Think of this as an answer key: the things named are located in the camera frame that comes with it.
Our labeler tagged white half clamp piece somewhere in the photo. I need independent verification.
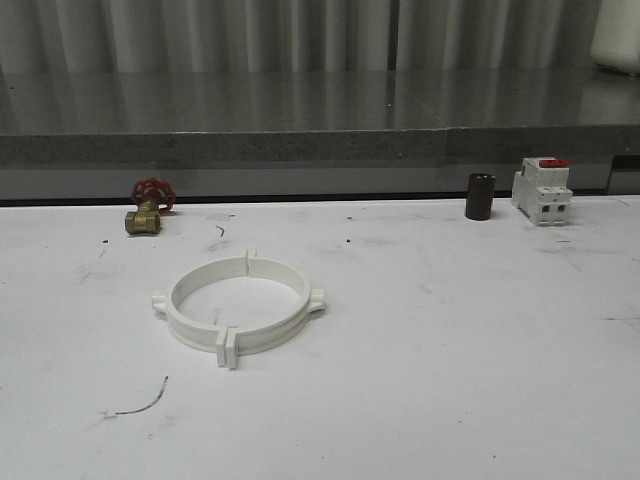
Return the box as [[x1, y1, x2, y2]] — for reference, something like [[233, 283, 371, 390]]
[[151, 250, 257, 369], [223, 250, 326, 369]]

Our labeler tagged white circuit breaker red switch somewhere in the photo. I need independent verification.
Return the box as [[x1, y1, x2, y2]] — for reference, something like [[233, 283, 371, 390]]
[[511, 157, 573, 226]]

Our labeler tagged white container on counter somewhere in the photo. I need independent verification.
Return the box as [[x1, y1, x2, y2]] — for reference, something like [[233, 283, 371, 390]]
[[590, 0, 640, 76]]

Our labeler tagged dark cylindrical pipe coupling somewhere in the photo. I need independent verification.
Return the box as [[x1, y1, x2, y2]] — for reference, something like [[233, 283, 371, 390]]
[[465, 173, 496, 221]]

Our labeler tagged brass valve red handwheel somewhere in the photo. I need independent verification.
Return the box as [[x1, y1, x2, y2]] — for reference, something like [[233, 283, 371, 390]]
[[124, 177, 176, 235]]

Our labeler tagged grey stone counter shelf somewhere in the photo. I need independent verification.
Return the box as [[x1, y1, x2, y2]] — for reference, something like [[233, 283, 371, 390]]
[[1, 68, 639, 205]]

